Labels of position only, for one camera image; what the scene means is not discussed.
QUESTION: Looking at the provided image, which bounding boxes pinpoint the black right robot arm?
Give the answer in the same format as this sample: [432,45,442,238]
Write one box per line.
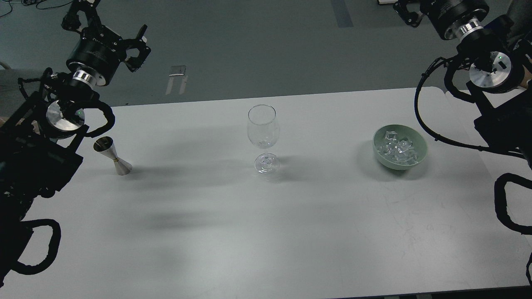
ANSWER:
[393,0,531,164]

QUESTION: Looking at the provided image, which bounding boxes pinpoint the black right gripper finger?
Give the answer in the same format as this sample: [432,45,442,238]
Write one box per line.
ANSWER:
[393,0,424,28]

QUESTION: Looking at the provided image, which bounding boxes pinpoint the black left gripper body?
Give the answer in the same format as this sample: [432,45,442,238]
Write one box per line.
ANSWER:
[66,26,140,86]

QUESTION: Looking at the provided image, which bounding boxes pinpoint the steel cocktail jigger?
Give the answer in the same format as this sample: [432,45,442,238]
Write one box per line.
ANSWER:
[93,136,133,176]

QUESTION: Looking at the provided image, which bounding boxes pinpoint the clear wine glass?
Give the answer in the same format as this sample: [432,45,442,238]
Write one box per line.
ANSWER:
[246,104,281,174]

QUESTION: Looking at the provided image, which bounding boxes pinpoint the clear ice cubes pile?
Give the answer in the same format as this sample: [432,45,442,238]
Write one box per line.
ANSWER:
[377,130,419,165]

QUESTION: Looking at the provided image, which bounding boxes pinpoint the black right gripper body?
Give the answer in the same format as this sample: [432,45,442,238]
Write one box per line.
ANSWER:
[420,0,490,40]

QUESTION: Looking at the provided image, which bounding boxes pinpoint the black floor cables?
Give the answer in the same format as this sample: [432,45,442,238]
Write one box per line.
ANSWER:
[0,0,75,18]

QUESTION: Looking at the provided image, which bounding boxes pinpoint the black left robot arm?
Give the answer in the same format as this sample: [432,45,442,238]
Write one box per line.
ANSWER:
[0,0,151,280]

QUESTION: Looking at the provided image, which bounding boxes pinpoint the green bowl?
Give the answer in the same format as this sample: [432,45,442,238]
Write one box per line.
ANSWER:
[372,125,428,171]

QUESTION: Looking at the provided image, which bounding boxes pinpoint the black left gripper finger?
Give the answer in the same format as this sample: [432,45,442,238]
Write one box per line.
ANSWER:
[62,0,101,32]
[125,24,151,73]

